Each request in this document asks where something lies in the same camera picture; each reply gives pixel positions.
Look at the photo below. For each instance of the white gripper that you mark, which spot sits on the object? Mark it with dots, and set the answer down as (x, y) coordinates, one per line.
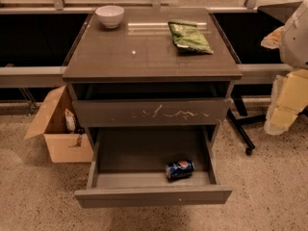
(295, 40)

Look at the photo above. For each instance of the blue pepsi can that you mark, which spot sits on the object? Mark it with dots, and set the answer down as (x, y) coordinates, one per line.
(179, 169)

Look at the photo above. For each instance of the closed grey top drawer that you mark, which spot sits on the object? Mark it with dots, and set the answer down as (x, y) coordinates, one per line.
(133, 113)

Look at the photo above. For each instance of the grey drawer cabinet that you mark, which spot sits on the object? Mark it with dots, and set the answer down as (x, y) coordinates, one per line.
(139, 61)

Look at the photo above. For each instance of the open grey middle drawer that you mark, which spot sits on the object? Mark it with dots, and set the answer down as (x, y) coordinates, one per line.
(128, 168)

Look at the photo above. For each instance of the black rolling stand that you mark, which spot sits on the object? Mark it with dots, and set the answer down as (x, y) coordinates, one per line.
(238, 123)

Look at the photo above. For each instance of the green chip bag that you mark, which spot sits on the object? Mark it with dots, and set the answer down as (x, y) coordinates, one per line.
(187, 37)

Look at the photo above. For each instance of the white ceramic bowl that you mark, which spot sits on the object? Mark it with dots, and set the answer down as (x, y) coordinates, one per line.
(110, 16)

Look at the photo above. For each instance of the white bag in box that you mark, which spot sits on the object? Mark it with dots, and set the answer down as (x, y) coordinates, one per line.
(70, 121)

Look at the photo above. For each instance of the open cardboard box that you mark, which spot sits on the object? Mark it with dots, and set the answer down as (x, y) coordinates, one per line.
(49, 122)

